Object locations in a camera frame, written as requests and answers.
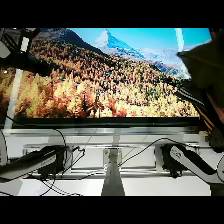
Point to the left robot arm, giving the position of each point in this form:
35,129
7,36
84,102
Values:
26,162

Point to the black striped garment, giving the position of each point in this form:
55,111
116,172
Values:
196,98

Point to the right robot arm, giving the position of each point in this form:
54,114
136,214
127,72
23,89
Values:
186,156

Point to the dark olive garment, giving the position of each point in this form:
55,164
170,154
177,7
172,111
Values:
206,63

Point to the silver frame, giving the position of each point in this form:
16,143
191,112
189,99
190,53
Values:
112,173

